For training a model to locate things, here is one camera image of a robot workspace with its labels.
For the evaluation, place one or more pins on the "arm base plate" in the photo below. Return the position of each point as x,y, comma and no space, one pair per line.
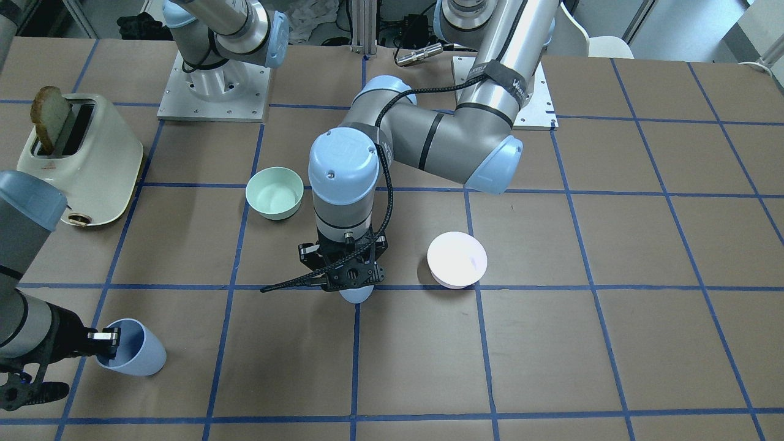
539,112
235,92

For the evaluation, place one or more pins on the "blue cup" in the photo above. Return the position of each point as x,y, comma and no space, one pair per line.
139,353
357,295

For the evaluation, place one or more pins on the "toast slice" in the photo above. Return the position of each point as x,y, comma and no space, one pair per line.
49,113

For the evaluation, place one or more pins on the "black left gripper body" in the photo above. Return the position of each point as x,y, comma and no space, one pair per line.
308,255

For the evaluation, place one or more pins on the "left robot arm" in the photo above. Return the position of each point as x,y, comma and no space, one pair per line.
461,133

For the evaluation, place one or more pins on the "cream white toaster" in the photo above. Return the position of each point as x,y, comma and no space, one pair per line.
95,163

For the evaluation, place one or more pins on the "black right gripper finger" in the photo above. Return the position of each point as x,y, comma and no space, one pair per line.
104,343

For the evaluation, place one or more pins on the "white chair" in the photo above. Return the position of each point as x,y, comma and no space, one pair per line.
569,38

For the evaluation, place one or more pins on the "mint green bowl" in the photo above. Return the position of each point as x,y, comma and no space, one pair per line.
276,193

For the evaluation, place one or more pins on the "aluminium frame post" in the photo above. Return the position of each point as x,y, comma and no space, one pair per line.
364,27

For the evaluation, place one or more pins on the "pink bowl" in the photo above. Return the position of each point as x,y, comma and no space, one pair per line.
456,259

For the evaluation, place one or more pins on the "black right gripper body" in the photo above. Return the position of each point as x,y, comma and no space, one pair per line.
60,339

